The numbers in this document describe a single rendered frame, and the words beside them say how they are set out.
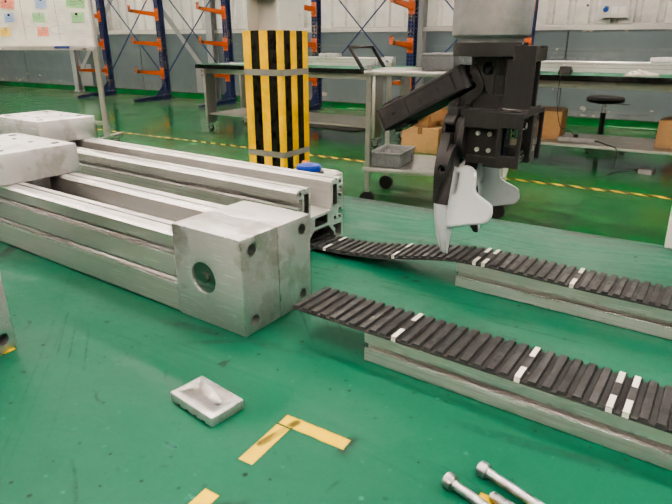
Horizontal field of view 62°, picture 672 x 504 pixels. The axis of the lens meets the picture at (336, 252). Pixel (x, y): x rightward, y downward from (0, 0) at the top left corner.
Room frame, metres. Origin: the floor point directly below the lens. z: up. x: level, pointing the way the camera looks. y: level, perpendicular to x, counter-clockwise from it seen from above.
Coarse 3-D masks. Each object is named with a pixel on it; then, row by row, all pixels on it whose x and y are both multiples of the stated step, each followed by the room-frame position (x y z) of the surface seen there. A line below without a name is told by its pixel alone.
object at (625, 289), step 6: (618, 282) 0.51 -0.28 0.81; (624, 282) 0.50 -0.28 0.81; (630, 282) 0.51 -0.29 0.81; (636, 282) 0.50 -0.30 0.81; (618, 288) 0.49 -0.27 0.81; (624, 288) 0.49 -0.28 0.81; (630, 288) 0.49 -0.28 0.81; (636, 288) 0.49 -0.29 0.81; (612, 294) 0.48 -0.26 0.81; (618, 294) 0.48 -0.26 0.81; (624, 294) 0.48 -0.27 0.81; (630, 294) 0.48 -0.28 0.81; (624, 300) 0.47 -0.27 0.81; (630, 300) 0.47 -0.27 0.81
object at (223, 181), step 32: (96, 160) 0.90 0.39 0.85; (128, 160) 0.86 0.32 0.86; (160, 160) 0.92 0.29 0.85; (192, 160) 0.88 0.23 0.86; (224, 160) 0.85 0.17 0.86; (192, 192) 0.77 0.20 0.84; (224, 192) 0.75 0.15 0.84; (256, 192) 0.70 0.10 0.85; (288, 192) 0.67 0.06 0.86; (320, 192) 0.73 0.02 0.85; (320, 224) 0.71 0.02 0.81
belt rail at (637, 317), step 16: (464, 272) 0.57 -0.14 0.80; (480, 272) 0.56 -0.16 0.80; (496, 272) 0.55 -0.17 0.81; (480, 288) 0.56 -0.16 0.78; (496, 288) 0.55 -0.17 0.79; (512, 288) 0.54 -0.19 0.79; (528, 288) 0.53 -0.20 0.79; (544, 288) 0.52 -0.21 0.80; (560, 288) 0.51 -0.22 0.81; (544, 304) 0.52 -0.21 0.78; (560, 304) 0.51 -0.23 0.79; (576, 304) 0.50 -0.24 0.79; (592, 304) 0.50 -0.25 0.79; (608, 304) 0.48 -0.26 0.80; (624, 304) 0.48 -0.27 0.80; (640, 304) 0.47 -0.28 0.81; (608, 320) 0.48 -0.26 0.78; (624, 320) 0.47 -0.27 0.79; (640, 320) 0.47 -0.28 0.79; (656, 320) 0.46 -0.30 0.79
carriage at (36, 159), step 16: (0, 144) 0.76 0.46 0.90; (16, 144) 0.76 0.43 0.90; (32, 144) 0.76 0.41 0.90; (48, 144) 0.76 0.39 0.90; (64, 144) 0.76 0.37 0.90; (0, 160) 0.69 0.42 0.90; (16, 160) 0.71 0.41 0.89; (32, 160) 0.72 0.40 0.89; (48, 160) 0.74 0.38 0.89; (64, 160) 0.76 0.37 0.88; (0, 176) 0.69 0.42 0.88; (16, 176) 0.70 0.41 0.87; (32, 176) 0.72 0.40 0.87; (48, 176) 0.74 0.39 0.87
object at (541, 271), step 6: (540, 264) 0.55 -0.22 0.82; (546, 264) 0.55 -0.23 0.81; (552, 264) 0.55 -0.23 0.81; (534, 270) 0.53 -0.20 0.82; (540, 270) 0.54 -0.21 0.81; (546, 270) 0.53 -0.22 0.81; (552, 270) 0.54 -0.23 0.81; (528, 276) 0.52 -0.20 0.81; (534, 276) 0.52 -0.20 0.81; (540, 276) 0.52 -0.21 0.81; (546, 276) 0.52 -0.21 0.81
